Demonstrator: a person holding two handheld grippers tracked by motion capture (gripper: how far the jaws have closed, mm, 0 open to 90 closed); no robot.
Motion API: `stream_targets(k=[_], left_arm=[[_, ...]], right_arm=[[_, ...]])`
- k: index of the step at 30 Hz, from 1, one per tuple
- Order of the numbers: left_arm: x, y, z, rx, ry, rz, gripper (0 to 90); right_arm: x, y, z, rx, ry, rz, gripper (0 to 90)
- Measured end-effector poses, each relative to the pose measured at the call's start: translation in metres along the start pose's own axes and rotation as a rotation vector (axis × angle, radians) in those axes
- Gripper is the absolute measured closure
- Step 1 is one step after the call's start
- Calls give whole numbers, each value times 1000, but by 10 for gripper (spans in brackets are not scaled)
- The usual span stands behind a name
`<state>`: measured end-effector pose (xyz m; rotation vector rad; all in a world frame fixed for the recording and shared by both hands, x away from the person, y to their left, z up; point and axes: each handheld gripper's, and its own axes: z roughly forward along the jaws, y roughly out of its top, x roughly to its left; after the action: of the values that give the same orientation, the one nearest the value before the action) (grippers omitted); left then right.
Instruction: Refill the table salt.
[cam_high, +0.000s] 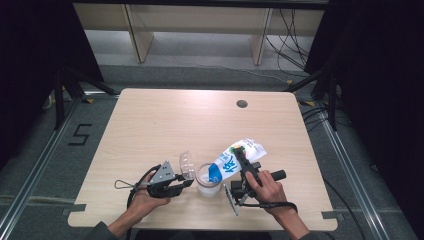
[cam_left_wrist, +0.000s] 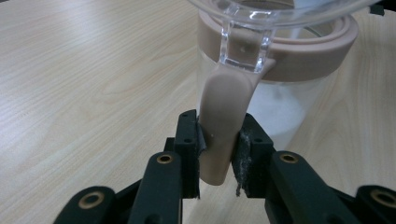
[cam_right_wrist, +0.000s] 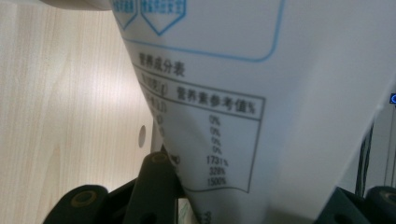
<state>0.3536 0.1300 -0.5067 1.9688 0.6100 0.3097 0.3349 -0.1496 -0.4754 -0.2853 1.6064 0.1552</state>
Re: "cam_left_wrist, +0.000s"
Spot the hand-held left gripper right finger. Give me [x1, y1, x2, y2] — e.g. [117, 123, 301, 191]
[231, 112, 277, 200]

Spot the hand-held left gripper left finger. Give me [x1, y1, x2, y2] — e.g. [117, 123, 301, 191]
[163, 108, 208, 200]

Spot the clear jar with beige handle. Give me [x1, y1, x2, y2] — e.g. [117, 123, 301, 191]
[186, 0, 382, 187]

